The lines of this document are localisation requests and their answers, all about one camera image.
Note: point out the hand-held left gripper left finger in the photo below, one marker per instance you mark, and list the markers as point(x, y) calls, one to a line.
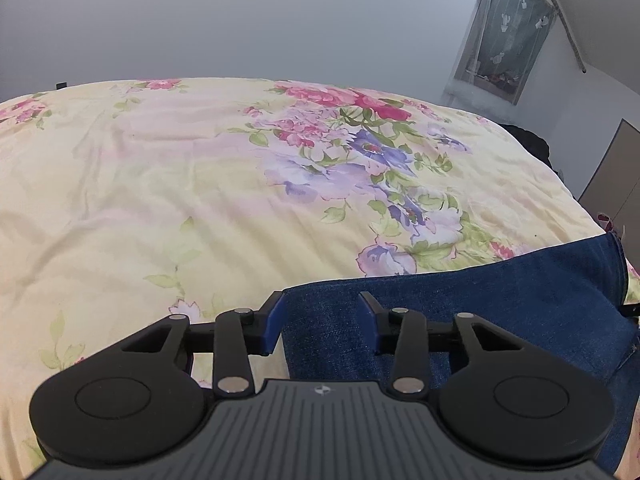
point(274, 322)

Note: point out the grey-brown cabinet door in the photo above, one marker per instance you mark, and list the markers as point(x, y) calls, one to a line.
point(615, 175)

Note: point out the floral bedspread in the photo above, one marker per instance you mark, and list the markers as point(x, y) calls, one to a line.
point(150, 185)

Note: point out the pile of dark clothes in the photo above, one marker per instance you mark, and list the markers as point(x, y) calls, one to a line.
point(532, 145)

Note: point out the grey patterned window curtain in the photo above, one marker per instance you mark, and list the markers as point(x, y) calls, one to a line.
point(505, 25)

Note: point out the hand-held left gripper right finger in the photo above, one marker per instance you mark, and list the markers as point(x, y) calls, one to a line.
point(369, 322)

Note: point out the wooden curtain rod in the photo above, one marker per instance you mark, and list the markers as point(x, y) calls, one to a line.
point(562, 15)

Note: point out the blue denim pants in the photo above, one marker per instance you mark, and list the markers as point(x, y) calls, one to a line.
point(525, 290)

